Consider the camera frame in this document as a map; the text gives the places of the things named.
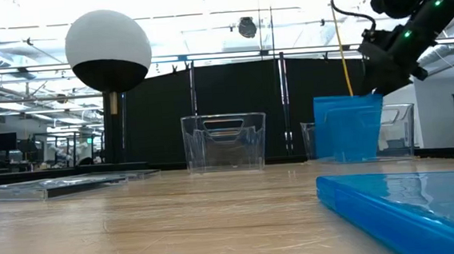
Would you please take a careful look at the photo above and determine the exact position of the white globe lamp black base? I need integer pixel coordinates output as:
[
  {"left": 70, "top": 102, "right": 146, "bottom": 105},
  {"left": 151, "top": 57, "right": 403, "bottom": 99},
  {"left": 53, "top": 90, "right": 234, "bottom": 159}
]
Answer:
[{"left": 62, "top": 6, "right": 161, "bottom": 177}]

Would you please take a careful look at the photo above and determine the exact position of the black computer monitor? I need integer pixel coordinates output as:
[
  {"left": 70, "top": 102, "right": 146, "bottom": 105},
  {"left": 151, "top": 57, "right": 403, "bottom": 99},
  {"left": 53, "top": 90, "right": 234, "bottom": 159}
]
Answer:
[{"left": 0, "top": 131, "right": 19, "bottom": 153}]

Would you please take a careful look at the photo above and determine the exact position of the black aluminium table frame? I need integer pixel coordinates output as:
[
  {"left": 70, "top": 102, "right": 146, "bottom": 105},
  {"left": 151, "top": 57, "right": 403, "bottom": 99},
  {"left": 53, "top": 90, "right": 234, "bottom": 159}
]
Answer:
[{"left": 0, "top": 138, "right": 454, "bottom": 192}]

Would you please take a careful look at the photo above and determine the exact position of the yellow cable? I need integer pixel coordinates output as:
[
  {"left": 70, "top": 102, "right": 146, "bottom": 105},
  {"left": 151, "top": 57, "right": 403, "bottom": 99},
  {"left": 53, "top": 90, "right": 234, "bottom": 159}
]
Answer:
[{"left": 325, "top": 0, "right": 356, "bottom": 99}]

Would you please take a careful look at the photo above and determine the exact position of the black ceiling dome device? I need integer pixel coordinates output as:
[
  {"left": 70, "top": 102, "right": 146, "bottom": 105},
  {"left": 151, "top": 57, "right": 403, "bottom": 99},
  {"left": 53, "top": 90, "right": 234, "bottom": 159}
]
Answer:
[{"left": 236, "top": 15, "right": 259, "bottom": 41}]

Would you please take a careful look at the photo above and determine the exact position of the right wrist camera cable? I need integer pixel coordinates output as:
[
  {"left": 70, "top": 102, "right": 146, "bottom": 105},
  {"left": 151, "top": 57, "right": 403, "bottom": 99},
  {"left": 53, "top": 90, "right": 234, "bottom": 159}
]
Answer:
[{"left": 329, "top": 0, "right": 378, "bottom": 37}]

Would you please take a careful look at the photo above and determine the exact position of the black partition curtain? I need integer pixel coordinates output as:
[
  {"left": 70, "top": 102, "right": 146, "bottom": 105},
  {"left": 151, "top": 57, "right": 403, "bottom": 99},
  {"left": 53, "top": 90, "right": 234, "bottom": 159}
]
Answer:
[{"left": 99, "top": 46, "right": 377, "bottom": 177}]

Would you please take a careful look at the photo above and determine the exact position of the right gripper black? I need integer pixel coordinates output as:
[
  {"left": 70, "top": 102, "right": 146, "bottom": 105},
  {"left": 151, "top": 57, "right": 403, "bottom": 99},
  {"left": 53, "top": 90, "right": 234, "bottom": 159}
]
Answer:
[{"left": 360, "top": 44, "right": 430, "bottom": 97}]

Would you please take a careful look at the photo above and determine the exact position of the clear plastic storage bin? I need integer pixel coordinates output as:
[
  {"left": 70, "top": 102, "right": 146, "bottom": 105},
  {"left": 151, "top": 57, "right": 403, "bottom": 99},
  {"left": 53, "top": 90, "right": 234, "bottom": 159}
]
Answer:
[
  {"left": 180, "top": 111, "right": 270, "bottom": 176},
  {"left": 299, "top": 101, "right": 419, "bottom": 166}
]

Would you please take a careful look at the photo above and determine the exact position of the clear jewel case black tray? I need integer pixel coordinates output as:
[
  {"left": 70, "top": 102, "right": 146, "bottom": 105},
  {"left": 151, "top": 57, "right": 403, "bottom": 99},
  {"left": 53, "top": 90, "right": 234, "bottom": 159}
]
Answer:
[
  {"left": 68, "top": 167, "right": 162, "bottom": 186},
  {"left": 0, "top": 172, "right": 131, "bottom": 204}
]

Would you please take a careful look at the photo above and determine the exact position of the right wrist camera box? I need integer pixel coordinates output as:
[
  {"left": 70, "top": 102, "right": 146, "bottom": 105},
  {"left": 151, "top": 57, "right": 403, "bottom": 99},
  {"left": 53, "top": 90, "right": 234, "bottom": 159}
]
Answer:
[{"left": 359, "top": 26, "right": 399, "bottom": 57}]

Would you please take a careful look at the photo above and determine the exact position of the blue plastic disc case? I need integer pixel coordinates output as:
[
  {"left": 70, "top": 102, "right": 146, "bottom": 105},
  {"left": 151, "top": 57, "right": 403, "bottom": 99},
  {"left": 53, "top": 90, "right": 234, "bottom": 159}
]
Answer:
[
  {"left": 315, "top": 165, "right": 454, "bottom": 254},
  {"left": 312, "top": 91, "right": 388, "bottom": 166}
]

